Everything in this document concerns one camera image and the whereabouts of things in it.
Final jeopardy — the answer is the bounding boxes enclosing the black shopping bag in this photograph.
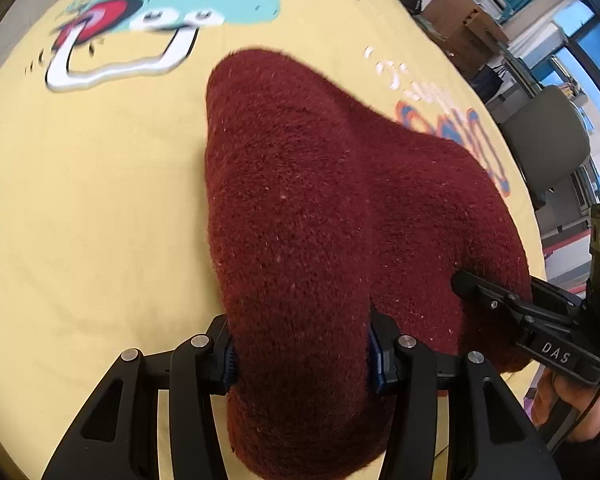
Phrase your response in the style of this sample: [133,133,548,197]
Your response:
[470,62,507,107]

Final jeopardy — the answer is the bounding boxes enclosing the dark red knit sweater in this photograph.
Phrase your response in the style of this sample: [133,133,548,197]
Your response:
[202,49,534,479]

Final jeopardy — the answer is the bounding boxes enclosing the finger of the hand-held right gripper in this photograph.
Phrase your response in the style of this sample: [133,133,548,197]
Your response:
[451,269,531,341]
[529,279,585,319]

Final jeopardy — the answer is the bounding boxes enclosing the yellow printed blanket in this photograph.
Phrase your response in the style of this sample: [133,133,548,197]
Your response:
[0,0,549,480]

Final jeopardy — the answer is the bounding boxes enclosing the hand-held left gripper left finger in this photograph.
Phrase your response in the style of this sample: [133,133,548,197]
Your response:
[42,314,239,480]

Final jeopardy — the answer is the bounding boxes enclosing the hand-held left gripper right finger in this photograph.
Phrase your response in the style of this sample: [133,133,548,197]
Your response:
[367,304,564,480]

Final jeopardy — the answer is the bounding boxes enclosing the grey chair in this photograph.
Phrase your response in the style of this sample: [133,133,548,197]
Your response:
[502,85,594,207]

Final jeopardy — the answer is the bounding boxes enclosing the person's right hand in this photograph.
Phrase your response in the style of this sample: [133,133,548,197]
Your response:
[530,367,600,444]

